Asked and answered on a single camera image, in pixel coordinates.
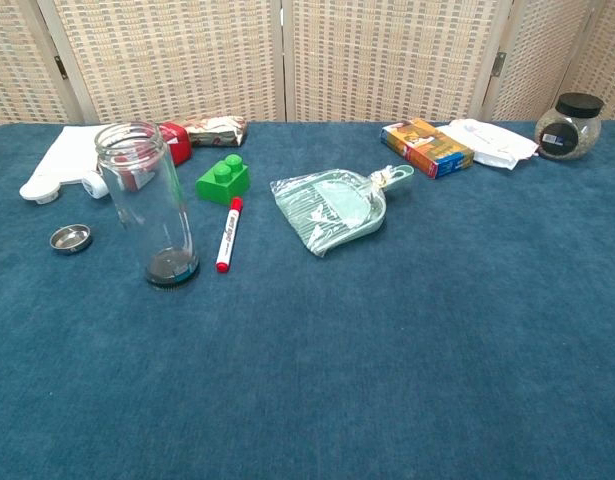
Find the clear glass jar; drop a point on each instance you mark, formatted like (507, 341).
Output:
(147, 210)

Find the mint dustpan in plastic bag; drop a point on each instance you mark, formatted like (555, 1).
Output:
(327, 210)

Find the red white marker pen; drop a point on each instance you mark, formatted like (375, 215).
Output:
(229, 235)

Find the green toy building block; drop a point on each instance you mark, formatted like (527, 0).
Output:
(222, 182)

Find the blue table cloth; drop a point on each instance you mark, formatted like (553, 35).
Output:
(337, 350)

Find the brown snack package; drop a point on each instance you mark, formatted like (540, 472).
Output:
(214, 131)

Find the orange cardboard box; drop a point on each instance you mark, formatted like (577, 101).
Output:
(427, 147)

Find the red juice bottle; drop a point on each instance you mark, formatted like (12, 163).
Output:
(179, 142)

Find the white pink tissue pack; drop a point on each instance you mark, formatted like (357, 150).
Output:
(492, 142)

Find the woven folding screen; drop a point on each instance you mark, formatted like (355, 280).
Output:
(187, 55)

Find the white notebook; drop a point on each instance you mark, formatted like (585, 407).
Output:
(69, 155)

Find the glass jar with black lid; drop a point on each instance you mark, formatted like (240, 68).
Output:
(569, 130)

